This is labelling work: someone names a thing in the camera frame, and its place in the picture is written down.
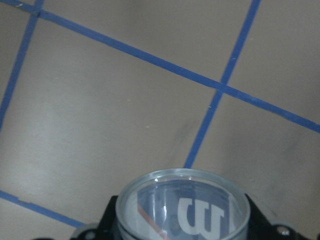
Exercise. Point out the clear plastic tennis ball can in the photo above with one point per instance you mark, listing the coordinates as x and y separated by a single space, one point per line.
182 204

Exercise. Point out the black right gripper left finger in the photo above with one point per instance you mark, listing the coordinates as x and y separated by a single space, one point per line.
105 229

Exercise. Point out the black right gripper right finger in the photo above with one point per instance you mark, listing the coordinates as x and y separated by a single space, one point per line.
260 228

